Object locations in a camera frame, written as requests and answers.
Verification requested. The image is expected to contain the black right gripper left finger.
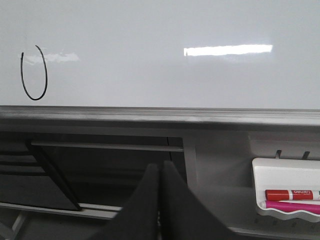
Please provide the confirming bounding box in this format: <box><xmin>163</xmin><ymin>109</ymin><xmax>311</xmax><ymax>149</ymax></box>
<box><xmin>92</xmin><ymin>164</ymin><xmax>160</xmax><ymax>240</ymax></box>

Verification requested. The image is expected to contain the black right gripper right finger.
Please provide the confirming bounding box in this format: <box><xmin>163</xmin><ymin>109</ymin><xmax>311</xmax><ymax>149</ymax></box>
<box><xmin>159</xmin><ymin>161</ymin><xmax>240</xmax><ymax>240</ymax></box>

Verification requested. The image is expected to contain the red whiteboard marker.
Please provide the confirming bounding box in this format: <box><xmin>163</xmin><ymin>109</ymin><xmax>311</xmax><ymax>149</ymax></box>
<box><xmin>265</xmin><ymin>189</ymin><xmax>320</xmax><ymax>201</ymax></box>

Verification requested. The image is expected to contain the pink whiteboard marker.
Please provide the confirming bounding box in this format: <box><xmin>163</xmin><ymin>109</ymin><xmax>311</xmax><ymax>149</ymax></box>
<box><xmin>259</xmin><ymin>200</ymin><xmax>320</xmax><ymax>215</ymax></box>

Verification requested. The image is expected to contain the grey cabinet panel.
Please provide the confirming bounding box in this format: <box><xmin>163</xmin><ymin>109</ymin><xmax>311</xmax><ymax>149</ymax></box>
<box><xmin>31</xmin><ymin>134</ymin><xmax>187</xmax><ymax>207</ymax></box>

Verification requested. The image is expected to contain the white marker tray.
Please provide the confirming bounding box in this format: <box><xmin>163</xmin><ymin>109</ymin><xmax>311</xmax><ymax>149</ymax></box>
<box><xmin>252</xmin><ymin>157</ymin><xmax>320</xmax><ymax>223</ymax></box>

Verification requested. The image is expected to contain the black slatted panel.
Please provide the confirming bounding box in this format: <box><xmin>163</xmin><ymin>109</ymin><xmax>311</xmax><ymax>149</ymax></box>
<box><xmin>0</xmin><ymin>132</ymin><xmax>81</xmax><ymax>211</ymax></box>

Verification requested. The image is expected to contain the white whiteboard with aluminium frame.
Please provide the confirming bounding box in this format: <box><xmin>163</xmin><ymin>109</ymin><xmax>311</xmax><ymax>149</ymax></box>
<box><xmin>0</xmin><ymin>0</ymin><xmax>320</xmax><ymax>130</ymax></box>

